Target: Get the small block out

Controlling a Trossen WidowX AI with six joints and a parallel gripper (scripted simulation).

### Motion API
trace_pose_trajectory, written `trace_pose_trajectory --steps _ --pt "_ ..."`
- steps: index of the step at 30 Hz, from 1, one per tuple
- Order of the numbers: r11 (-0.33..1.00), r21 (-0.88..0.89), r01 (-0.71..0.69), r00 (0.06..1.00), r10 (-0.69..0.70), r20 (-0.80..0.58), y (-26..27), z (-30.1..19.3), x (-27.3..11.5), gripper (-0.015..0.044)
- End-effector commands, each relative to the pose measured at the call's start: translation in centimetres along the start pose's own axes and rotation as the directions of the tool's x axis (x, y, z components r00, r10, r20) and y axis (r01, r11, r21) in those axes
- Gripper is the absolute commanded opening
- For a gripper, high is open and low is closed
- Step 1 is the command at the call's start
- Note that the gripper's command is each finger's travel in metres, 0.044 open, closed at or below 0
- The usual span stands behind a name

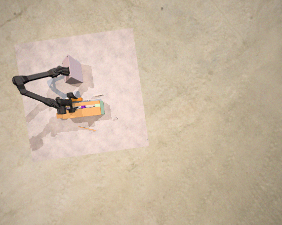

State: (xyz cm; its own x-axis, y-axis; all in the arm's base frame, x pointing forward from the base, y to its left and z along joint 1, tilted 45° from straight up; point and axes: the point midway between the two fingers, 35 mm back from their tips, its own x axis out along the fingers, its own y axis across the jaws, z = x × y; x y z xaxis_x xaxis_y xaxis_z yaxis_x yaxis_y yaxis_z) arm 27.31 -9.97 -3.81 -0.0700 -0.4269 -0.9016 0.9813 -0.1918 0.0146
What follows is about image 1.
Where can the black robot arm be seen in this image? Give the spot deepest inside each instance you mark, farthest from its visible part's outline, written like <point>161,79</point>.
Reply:
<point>59,104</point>

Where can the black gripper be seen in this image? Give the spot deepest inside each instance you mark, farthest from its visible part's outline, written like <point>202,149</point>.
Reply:
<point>69,102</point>

